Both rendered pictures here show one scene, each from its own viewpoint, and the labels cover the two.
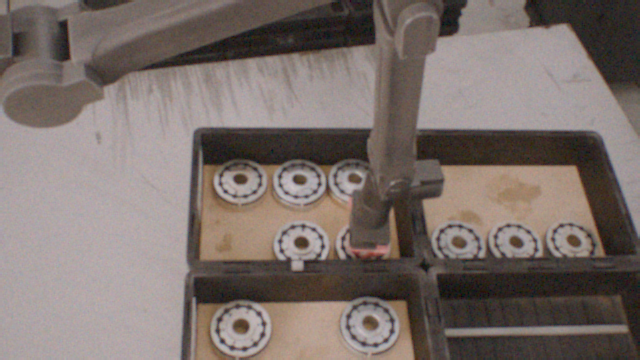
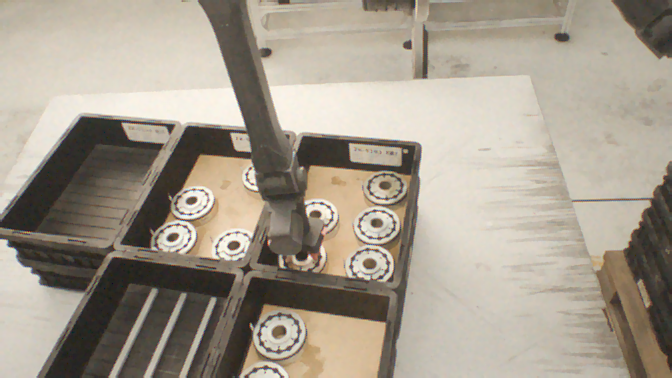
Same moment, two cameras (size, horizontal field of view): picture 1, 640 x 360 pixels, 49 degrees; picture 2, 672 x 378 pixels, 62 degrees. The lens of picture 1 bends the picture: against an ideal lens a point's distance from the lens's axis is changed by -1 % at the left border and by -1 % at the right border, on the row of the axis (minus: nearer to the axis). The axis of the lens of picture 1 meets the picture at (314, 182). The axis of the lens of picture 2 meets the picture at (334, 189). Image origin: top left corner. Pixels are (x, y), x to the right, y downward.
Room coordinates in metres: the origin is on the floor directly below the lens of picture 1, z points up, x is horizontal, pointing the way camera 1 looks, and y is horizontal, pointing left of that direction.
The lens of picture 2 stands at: (1.05, -0.67, 1.83)
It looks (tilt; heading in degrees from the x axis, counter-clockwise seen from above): 48 degrees down; 117
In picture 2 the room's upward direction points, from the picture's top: 7 degrees counter-clockwise
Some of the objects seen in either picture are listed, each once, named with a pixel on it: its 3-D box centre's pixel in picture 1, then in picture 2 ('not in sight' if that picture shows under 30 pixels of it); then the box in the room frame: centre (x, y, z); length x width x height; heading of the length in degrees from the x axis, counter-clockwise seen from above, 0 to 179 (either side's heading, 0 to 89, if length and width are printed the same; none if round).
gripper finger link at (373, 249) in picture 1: (365, 240); not in sight; (0.65, -0.10, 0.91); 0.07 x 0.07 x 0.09; 5
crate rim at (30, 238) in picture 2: not in sight; (94, 175); (0.13, -0.08, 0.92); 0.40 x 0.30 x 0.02; 100
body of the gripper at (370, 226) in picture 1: (373, 209); (294, 222); (0.67, -0.10, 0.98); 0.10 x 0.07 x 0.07; 5
